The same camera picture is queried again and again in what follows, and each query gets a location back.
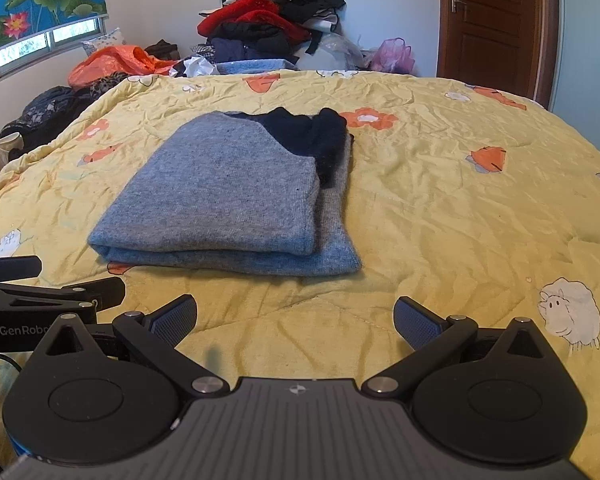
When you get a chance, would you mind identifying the light blue knitted cloth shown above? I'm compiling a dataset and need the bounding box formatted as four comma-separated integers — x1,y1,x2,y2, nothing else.
215,58,298,76

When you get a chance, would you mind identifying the lotus print window blind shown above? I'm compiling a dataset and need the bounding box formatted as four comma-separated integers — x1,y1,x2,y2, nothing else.
0,0,108,63

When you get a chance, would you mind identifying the leopard print cloth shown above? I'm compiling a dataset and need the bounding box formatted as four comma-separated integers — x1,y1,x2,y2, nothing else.
75,71,131,101

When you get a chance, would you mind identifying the dark patterned jacket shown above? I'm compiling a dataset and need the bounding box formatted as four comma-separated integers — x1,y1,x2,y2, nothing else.
0,85,93,158

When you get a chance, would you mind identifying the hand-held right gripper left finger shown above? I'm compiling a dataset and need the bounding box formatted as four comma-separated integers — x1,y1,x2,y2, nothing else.
27,294,231,401

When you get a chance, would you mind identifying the brown wooden door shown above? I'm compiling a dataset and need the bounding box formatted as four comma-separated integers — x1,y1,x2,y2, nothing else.
446,0,537,103
436,0,561,111

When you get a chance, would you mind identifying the pink plastic bag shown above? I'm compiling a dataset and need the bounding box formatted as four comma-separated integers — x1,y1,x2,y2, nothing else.
367,37,416,76

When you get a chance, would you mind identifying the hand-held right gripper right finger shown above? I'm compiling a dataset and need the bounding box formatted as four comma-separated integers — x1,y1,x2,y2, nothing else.
362,295,575,402

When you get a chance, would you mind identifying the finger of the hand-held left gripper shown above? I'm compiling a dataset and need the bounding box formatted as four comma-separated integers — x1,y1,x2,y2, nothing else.
0,256,42,281
0,276,126,312

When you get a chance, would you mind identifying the clear plastic bag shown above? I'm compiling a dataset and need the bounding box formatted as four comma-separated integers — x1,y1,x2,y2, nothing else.
300,32,368,72

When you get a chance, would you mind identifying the crumpled white plastic bag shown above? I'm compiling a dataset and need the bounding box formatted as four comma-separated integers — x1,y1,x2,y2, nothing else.
172,55,221,79

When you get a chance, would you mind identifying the yellow printed blanket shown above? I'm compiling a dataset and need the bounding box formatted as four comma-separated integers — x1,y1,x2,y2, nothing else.
0,69,600,476

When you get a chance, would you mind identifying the white patterned pillow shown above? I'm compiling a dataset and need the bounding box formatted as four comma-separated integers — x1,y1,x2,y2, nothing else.
81,27,128,58

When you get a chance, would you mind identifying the dark brown garment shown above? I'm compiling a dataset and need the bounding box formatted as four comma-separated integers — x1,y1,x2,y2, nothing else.
144,40,182,61

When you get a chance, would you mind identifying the orange plastic bag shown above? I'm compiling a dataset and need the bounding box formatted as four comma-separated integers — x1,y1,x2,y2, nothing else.
67,45,178,88

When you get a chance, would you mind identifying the window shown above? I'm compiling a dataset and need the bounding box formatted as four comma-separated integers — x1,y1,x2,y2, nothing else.
0,15,106,83

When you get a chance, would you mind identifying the grey sweater with navy sleeves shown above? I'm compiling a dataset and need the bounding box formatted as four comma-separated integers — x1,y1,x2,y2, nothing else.
87,106,363,278

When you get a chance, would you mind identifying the pile of clothes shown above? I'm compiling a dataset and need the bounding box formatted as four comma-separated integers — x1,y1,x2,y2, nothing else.
197,0,348,68

